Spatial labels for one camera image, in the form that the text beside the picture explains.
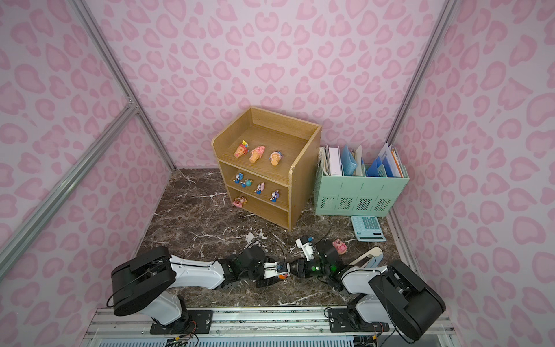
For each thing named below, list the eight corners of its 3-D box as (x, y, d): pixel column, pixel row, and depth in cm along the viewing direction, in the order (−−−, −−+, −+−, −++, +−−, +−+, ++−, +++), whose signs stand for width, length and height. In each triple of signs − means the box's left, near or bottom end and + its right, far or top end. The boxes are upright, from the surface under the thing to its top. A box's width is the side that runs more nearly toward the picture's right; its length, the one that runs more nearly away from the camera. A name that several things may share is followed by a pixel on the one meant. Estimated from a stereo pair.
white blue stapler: (360, 278, 84) (363, 275, 81) (349, 264, 88) (352, 260, 85) (386, 261, 88) (389, 257, 85) (375, 248, 92) (378, 244, 89)
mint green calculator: (356, 241, 94) (358, 239, 92) (351, 218, 101) (352, 215, 99) (383, 241, 94) (386, 239, 92) (376, 218, 101) (378, 215, 99)
